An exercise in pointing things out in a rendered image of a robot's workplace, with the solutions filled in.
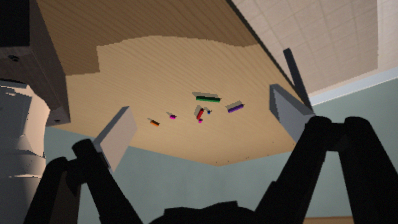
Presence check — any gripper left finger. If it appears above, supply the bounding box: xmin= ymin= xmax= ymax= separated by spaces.
xmin=23 ymin=106 xmax=143 ymax=224

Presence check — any purple rod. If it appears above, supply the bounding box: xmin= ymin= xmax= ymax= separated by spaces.
xmin=228 ymin=105 xmax=244 ymax=113

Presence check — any green rod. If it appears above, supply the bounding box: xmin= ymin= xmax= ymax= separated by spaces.
xmin=196 ymin=96 xmax=220 ymax=103

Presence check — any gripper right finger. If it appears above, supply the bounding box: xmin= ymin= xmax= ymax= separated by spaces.
xmin=247 ymin=84 xmax=398 ymax=224

